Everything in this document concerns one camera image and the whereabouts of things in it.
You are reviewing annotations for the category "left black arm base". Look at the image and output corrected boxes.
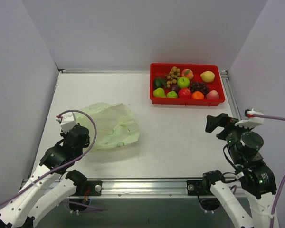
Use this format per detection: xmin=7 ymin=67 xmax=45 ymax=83
xmin=65 ymin=170 xmax=102 ymax=213

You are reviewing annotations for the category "orange peach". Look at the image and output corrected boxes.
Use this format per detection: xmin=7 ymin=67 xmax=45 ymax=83
xmin=181 ymin=69 xmax=194 ymax=80

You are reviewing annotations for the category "green apple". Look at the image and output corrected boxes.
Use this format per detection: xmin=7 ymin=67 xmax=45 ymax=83
xmin=177 ymin=77 xmax=190 ymax=89

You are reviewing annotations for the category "aluminium side rail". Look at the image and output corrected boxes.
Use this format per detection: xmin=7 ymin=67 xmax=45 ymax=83
xmin=220 ymin=70 xmax=242 ymax=120

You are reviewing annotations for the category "brown longan bunch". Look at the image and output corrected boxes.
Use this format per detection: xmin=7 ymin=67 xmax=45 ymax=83
xmin=166 ymin=66 xmax=181 ymax=86

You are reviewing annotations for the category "pale green plastic bag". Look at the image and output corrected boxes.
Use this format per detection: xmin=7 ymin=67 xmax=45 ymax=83
xmin=81 ymin=102 xmax=140 ymax=151

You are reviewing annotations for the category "pink peach from bag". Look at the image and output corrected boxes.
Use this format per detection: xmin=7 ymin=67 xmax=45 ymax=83
xmin=206 ymin=90 xmax=219 ymax=100

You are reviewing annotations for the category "dark red grape bunch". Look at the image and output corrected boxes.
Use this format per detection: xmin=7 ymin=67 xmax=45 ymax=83
xmin=189 ymin=81 xmax=210 ymax=95

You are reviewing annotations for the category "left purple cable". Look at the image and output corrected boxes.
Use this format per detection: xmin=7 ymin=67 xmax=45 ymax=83
xmin=0 ymin=109 xmax=105 ymax=212

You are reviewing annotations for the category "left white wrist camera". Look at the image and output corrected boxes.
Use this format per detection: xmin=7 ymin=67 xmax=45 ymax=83
xmin=56 ymin=112 xmax=77 ymax=133

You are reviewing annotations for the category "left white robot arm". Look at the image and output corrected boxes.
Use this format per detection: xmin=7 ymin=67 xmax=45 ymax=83
xmin=0 ymin=124 xmax=90 ymax=228

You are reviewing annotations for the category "aluminium front rail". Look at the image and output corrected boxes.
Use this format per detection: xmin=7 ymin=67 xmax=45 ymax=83
xmin=16 ymin=177 xmax=273 ymax=200

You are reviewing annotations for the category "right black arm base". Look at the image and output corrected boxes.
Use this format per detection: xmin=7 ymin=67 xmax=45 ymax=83
xmin=186 ymin=180 xmax=222 ymax=214

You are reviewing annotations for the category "dark red plum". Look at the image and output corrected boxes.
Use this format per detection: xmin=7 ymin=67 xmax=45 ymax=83
xmin=170 ymin=84 xmax=180 ymax=93

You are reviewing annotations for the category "red apple from bag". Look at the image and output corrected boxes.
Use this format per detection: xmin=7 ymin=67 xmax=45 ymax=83
xmin=178 ymin=88 xmax=192 ymax=99

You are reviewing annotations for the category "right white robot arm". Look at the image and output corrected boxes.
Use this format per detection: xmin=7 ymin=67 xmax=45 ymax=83
xmin=201 ymin=111 xmax=280 ymax=228

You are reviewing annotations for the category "dark green avocado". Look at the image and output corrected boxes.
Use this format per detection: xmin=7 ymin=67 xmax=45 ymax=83
xmin=153 ymin=78 xmax=166 ymax=89

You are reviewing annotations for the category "orange fruit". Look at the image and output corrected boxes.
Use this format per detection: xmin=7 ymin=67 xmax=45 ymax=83
xmin=191 ymin=91 xmax=204 ymax=99

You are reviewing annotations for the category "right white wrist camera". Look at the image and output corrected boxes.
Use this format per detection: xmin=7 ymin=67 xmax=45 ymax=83
xmin=235 ymin=108 xmax=264 ymax=130

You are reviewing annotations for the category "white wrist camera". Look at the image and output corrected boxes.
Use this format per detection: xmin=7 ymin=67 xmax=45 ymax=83
xmin=56 ymin=112 xmax=77 ymax=133
xmin=235 ymin=108 xmax=264 ymax=130

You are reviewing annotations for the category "red plastic tray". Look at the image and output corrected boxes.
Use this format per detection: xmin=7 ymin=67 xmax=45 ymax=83
xmin=150 ymin=63 xmax=225 ymax=106

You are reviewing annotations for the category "yellow lemon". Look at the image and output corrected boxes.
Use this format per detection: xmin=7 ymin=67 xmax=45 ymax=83
xmin=200 ymin=71 xmax=215 ymax=83

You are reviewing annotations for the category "lime green fruit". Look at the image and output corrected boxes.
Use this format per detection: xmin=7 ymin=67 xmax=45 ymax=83
xmin=166 ymin=91 xmax=178 ymax=99

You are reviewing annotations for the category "green pear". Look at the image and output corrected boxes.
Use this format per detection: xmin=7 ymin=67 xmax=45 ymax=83
xmin=152 ymin=87 xmax=166 ymax=98

